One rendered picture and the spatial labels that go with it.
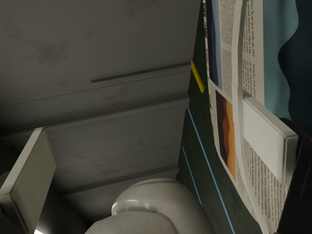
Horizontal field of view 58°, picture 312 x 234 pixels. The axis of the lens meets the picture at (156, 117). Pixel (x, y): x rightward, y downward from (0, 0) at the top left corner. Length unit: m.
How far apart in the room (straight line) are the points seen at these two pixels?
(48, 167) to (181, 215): 0.27
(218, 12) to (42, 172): 0.22
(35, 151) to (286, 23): 0.16
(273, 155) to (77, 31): 3.40
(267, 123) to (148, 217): 0.28
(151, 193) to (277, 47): 0.30
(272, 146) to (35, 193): 0.13
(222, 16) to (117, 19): 3.19
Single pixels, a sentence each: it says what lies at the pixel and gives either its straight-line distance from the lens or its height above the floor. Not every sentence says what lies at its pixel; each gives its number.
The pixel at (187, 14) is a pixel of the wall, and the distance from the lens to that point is 3.67.
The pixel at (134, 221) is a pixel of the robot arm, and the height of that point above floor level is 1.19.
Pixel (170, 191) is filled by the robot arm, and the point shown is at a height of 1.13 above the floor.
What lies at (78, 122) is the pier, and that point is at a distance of 4.73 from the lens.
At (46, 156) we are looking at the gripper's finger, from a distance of 0.19.
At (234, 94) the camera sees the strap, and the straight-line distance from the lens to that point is 0.20.
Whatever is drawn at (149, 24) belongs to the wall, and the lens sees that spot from 3.60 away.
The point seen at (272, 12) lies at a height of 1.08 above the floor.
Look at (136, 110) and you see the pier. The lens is 4.68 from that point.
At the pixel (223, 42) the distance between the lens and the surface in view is 0.30.
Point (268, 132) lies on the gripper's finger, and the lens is 0.16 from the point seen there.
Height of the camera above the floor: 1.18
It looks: 7 degrees down
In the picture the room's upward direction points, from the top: 102 degrees counter-clockwise
